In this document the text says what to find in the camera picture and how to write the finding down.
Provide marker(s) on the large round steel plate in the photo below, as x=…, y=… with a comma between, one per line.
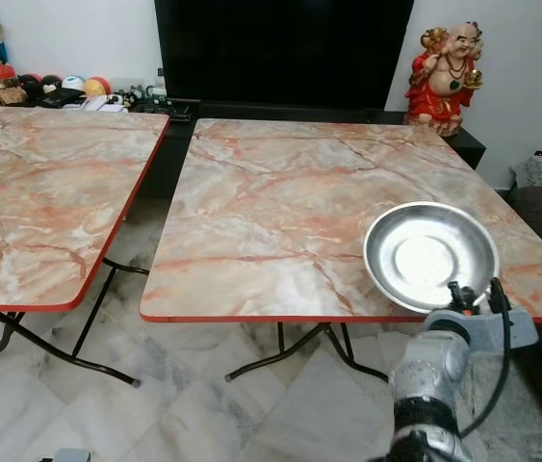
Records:
x=425, y=255

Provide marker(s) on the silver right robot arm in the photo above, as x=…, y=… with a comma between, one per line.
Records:
x=429, y=385

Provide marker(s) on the red laughing Buddha statue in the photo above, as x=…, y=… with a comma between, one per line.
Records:
x=444, y=91

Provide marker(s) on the red lidded jar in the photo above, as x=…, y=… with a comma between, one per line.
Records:
x=3, y=76

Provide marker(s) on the white and blue ball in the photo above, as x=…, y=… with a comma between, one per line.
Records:
x=73, y=83

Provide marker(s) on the large black television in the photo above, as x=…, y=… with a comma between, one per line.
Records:
x=285, y=53

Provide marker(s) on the orange ball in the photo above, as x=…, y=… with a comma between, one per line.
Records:
x=97, y=87

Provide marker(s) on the black electronic box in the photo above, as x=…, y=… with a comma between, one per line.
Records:
x=165, y=106

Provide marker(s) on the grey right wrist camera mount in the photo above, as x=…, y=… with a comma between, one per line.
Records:
x=497, y=327

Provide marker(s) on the black folding table leg frame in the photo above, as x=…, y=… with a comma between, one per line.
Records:
x=73, y=351
x=319, y=351

